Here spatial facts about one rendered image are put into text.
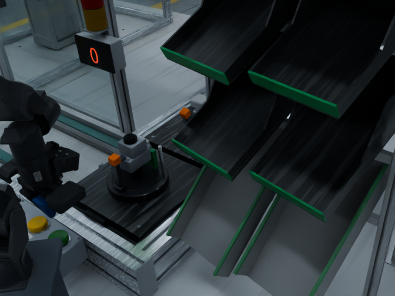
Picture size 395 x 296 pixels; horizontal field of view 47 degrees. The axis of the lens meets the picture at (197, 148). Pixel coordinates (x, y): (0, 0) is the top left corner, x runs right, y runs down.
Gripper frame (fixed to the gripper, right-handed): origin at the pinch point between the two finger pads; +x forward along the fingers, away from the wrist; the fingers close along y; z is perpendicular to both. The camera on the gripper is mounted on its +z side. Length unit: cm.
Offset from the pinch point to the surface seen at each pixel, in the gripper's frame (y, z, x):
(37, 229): 5.3, -1.4, 8.8
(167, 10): 77, 124, 14
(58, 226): 3.1, 2.0, 9.8
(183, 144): -23.2, 14.4, -13.5
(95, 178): 7.5, 16.7, 8.8
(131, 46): 74, 96, 20
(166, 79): 41, 79, 20
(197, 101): 6, 55, 7
